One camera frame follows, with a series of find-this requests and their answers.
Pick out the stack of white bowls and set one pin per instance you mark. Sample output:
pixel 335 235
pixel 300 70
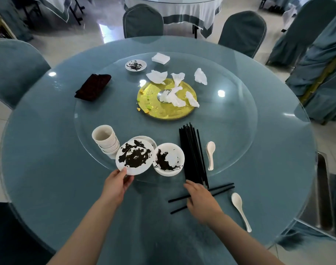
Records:
pixel 173 157

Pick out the person's left forearm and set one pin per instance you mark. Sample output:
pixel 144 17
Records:
pixel 85 237

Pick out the blue skirted table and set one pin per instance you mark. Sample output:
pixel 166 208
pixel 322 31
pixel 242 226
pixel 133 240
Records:
pixel 278 1

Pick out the dark red cloth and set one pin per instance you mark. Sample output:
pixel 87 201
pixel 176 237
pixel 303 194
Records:
pixel 92 87

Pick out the bundle of black chopsticks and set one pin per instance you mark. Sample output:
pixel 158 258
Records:
pixel 191 157

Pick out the round white clothed table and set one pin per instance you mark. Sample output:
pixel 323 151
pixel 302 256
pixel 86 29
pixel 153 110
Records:
pixel 184 8
pixel 54 5

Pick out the white spoon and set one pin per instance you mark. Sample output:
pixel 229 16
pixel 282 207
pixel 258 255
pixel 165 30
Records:
pixel 210 147
pixel 236 200

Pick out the yellow round disc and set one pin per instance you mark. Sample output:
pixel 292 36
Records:
pixel 168 111

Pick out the crumpled white tissue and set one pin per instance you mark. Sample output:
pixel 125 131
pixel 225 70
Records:
pixel 157 77
pixel 200 77
pixel 192 99
pixel 177 77
pixel 173 99

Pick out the metal tray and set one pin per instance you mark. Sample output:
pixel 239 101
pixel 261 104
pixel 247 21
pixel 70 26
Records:
pixel 322 190

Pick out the stack of white plates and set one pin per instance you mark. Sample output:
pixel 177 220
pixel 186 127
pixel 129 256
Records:
pixel 151 140

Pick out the person's right forearm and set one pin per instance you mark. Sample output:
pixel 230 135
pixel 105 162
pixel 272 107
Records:
pixel 245 245

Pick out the round glass turntable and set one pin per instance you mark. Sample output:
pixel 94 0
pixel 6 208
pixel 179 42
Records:
pixel 226 135

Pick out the person's left hand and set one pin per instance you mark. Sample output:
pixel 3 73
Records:
pixel 115 189

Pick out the folded white napkin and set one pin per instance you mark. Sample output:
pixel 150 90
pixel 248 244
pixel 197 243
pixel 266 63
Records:
pixel 160 58

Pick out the round blue table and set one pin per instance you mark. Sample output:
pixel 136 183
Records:
pixel 267 162

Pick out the person's right hand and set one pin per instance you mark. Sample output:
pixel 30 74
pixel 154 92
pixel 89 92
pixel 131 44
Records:
pixel 202 204

